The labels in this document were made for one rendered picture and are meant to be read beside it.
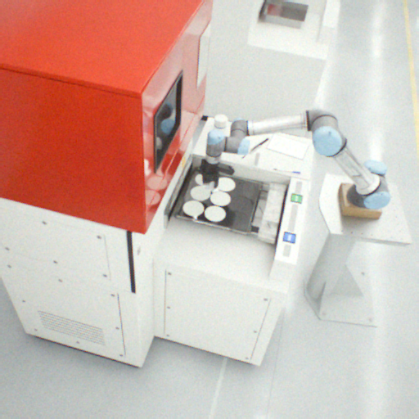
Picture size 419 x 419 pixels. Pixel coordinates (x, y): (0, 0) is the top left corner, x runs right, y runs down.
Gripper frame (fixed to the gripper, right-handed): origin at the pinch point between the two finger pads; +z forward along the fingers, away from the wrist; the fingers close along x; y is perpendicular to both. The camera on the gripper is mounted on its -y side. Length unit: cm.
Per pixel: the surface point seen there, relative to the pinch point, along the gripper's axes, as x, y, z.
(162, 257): 29.0, 32.7, 9.2
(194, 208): 9.4, 12.5, 1.3
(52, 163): 31, 70, -56
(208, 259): 35.2, 12.5, 9.3
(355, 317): 43, -89, 90
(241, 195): 5.8, -13.3, 1.3
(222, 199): 6.4, -2.7, 1.3
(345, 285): 26, -89, 80
